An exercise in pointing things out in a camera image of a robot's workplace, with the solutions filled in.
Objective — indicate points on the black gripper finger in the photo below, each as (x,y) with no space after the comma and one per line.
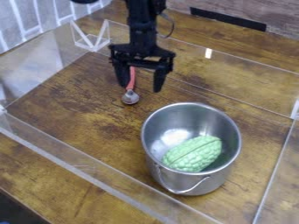
(159,77)
(122,69)

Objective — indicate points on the green bitter gourd toy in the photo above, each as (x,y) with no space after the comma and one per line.
(195,154)

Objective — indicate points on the black wall strip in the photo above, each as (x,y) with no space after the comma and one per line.
(229,19)

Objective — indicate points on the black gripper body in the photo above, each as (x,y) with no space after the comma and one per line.
(141,52)

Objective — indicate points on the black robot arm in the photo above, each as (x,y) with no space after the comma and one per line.
(143,11)

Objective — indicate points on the orange handled metal spoon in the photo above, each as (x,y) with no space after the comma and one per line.
(131,97)

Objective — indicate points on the stainless steel pot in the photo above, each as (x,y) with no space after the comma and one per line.
(170,126)

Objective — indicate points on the clear acrylic corner bracket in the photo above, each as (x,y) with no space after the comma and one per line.
(91,42)

